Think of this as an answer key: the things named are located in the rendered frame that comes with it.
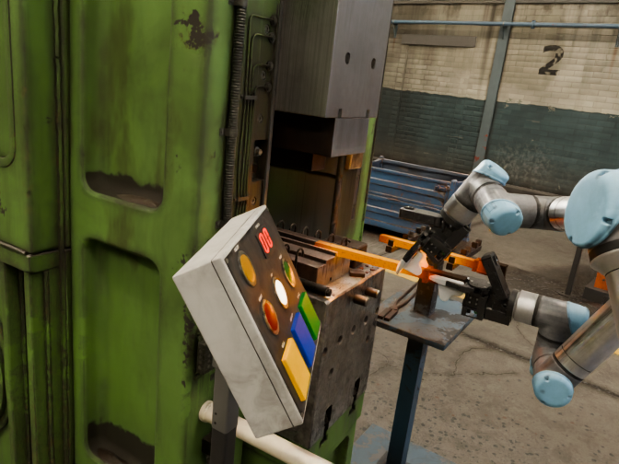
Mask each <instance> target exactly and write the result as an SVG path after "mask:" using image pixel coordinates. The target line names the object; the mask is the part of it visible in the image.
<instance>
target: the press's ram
mask: <svg viewBox="0 0 619 464"><path fill-rule="evenodd" d="M392 4H393V0H285V1H284V11H283V22H282V32H281V42H280V53H279V64H278V75H277V85H276V95H275V106H274V110H277V111H283V112H289V113H296V114H302V115H308V116H314V117H321V118H377V115H378V107H379V101H380V89H381V82H382V76H383V69H384V63H385V56H386V50H387V43H388V37H389V29H390V23H391V11H392Z"/></svg>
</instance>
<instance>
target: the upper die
mask: <svg viewBox="0 0 619 464"><path fill-rule="evenodd" d="M368 124H369V118H321V117H314V116H308V115H302V114H296V113H289V112H283V111H277V110H275V111H274V126H273V137H272V146H274V147H280V148H284V149H289V150H295V151H299V152H304V153H310V154H314V155H319V156H324V157H339V156H346V155H353V154H360V153H365V150H366V143H367V137H368Z"/></svg>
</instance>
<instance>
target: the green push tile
mask: <svg viewBox="0 0 619 464"><path fill-rule="evenodd" d="M298 309H299V311H300V313H301V315H302V318H303V319H304V321H305V323H306V325H307V327H308V329H309V333H310V335H311V337H312V339H313V341H315V340H317V338H318V332H319V327H320V321H319V319H318V317H317V315H316V312H315V310H314V308H313V306H312V304H311V303H310V299H309V297H308V295H307V293H306V292H303V293H302V294H301V297H300V300H299V303H298Z"/></svg>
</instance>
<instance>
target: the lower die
mask: <svg viewBox="0 0 619 464"><path fill-rule="evenodd" d="M277 230H278V231H279V232H283V233H286V234H289V235H293V236H296V237H300V238H305V239H309V240H312V241H316V242H317V241H319V240H321V241H325V242H328V243H332V244H335V245H339V246H343V247H347V246H344V245H340V244H337V243H333V242H330V241H327V240H323V239H319V238H314V237H310V236H307V235H303V234H300V233H297V232H293V231H290V230H286V229H283V228H280V227H277ZM280 237H281V239H282V240H283V242H284V245H285V244H289V246H290V252H288V254H289V256H290V259H291V260H292V262H293V264H294V266H295V258H296V252H297V250H298V249H299V248H303V249H304V257H301V253H302V251H300V252H299V253H298V263H297V273H298V276H299V277H300V278H303V279H306V280H309V281H312V282H315V283H318V284H323V285H327V284H328V283H330V282H332V281H334V280H335V279H337V278H339V277H341V276H343V275H344V274H346V273H348V272H349V265H350V259H347V258H343V257H340V256H338V257H337V251H333V250H330V249H325V248H321V247H318V246H314V245H311V244H308V243H305V242H301V241H297V240H294V239H291V238H285V237H282V236H280ZM347 248H350V247H347ZM350 249H351V248H350ZM331 277H332V280H331V281H330V278H331Z"/></svg>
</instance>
